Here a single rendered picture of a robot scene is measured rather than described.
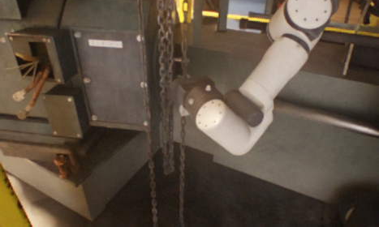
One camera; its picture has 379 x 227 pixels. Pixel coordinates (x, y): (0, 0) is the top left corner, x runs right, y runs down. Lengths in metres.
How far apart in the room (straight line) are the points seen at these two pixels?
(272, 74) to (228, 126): 0.13
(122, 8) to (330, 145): 0.93
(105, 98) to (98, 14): 0.25
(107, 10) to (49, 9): 0.17
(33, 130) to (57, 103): 0.23
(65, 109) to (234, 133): 0.54
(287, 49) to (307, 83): 0.54
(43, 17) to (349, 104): 1.04
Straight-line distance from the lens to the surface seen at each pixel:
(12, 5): 0.86
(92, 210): 1.14
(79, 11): 0.79
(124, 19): 0.72
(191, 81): 0.61
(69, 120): 0.84
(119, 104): 0.80
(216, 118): 0.43
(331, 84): 1.03
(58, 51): 0.73
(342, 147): 1.17
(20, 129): 1.06
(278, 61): 0.49
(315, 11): 0.50
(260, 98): 0.47
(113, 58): 0.74
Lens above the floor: 0.94
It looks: 31 degrees down
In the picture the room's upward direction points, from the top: 2 degrees clockwise
